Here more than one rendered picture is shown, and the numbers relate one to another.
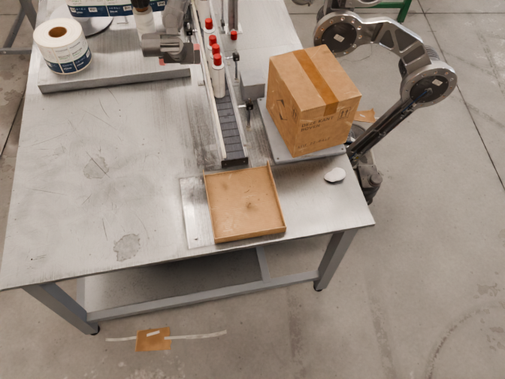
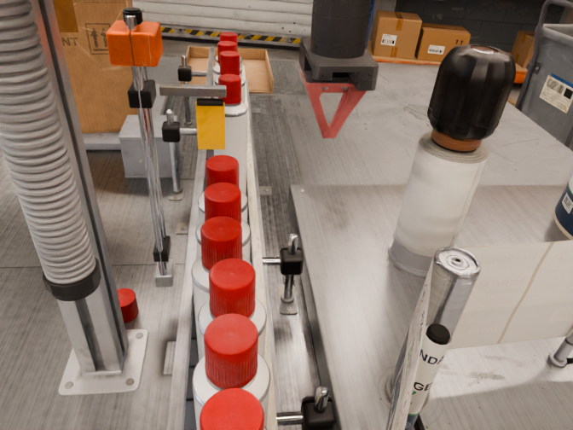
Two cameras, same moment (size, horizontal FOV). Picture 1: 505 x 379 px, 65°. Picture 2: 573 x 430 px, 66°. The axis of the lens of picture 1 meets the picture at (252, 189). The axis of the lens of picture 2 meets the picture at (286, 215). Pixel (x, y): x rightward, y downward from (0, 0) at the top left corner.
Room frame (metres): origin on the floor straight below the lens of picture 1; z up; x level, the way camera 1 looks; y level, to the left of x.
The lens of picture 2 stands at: (2.12, 0.37, 1.30)
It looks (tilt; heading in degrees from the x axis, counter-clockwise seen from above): 36 degrees down; 185
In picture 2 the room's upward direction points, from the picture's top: 5 degrees clockwise
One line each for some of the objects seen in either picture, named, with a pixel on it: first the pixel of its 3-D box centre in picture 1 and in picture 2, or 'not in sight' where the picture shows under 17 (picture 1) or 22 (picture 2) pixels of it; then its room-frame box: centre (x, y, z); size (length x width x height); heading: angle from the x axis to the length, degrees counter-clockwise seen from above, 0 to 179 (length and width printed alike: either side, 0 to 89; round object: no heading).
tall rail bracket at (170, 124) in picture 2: (231, 65); (185, 153); (1.44, 0.12, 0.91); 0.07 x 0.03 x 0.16; 104
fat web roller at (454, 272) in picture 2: not in sight; (429, 334); (1.83, 0.49, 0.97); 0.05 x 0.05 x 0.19
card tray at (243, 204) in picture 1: (243, 199); (228, 67); (0.77, 0.03, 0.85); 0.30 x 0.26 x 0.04; 14
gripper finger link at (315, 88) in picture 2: not in sight; (330, 95); (1.63, 0.37, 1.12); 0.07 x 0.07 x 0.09; 13
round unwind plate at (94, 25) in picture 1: (81, 18); not in sight; (1.77, 0.90, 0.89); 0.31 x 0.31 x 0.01
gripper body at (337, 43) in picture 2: not in sight; (338, 31); (1.64, 0.37, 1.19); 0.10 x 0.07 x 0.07; 13
